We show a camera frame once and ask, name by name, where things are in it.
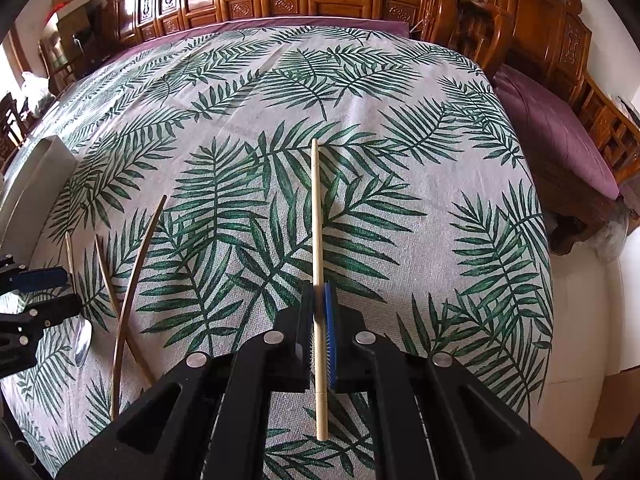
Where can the purple armchair cushion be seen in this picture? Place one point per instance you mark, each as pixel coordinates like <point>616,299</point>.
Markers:
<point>550,125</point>

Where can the bamboo chopstick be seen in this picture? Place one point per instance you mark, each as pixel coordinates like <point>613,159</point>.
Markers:
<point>316,220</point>
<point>120,310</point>
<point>142,280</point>
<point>70,260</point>

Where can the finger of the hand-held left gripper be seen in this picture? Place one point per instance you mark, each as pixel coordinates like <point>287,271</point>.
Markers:
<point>55,307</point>
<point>42,277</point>

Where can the white plastic bag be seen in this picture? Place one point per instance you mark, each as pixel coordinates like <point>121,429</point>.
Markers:
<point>36,92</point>

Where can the wooden chair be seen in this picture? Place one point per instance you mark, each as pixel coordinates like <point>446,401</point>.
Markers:
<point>55,65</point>
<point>12,125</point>

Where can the large metal spoon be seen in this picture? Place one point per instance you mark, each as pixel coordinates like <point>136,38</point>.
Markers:
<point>83,342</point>

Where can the carved wooden armchair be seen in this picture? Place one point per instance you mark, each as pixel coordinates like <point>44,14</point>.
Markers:
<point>545,15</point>

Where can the green leaf print cloth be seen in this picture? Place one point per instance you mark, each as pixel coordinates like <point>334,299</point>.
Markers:
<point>350,160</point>

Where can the purple mattress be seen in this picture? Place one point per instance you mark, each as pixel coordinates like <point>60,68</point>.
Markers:
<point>250,27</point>

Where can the flat cardboard sheet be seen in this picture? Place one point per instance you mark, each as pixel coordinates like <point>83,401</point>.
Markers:
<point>617,405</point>

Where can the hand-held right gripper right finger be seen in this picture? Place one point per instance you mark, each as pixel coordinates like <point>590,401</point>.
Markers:
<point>330,320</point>

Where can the closed cardboard box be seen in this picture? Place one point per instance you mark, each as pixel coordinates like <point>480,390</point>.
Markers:
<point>75,27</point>

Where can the clear plastic bag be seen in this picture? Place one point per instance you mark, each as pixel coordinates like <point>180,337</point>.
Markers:
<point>610,235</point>

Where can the white utensil holder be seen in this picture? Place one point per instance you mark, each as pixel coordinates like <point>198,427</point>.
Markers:
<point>40,185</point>

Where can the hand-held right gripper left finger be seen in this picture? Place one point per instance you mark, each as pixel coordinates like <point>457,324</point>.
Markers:
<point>280,340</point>

